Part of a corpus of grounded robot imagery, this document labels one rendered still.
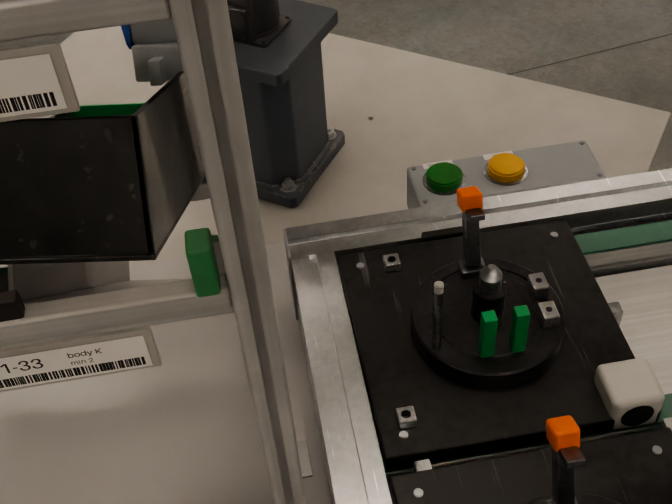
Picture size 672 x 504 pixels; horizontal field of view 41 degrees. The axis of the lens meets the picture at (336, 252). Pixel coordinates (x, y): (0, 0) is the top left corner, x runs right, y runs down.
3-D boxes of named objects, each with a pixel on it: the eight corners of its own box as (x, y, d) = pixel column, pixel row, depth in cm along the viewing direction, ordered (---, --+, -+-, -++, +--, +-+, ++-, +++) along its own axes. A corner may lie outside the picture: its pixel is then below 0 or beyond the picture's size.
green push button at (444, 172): (422, 177, 101) (422, 163, 100) (456, 172, 102) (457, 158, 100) (430, 201, 99) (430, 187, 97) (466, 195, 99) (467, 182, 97)
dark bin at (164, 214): (70, 135, 72) (56, 41, 69) (233, 129, 71) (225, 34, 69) (-98, 268, 46) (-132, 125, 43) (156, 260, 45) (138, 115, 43)
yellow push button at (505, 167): (482, 168, 102) (483, 154, 100) (517, 163, 102) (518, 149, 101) (492, 191, 99) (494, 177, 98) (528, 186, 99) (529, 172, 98)
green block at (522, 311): (507, 342, 80) (512, 306, 76) (521, 340, 80) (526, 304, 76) (512, 353, 79) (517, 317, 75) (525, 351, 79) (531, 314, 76)
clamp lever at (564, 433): (546, 500, 69) (544, 417, 65) (571, 495, 69) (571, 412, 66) (563, 532, 65) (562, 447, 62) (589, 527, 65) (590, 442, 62)
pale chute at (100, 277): (125, 284, 88) (123, 238, 88) (260, 280, 87) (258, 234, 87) (7, 308, 60) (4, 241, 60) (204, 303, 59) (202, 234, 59)
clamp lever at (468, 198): (459, 261, 86) (455, 187, 83) (479, 257, 86) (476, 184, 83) (469, 278, 83) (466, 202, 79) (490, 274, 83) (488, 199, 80)
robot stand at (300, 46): (253, 115, 126) (234, -15, 112) (347, 141, 121) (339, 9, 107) (196, 179, 117) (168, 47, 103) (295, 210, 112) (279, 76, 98)
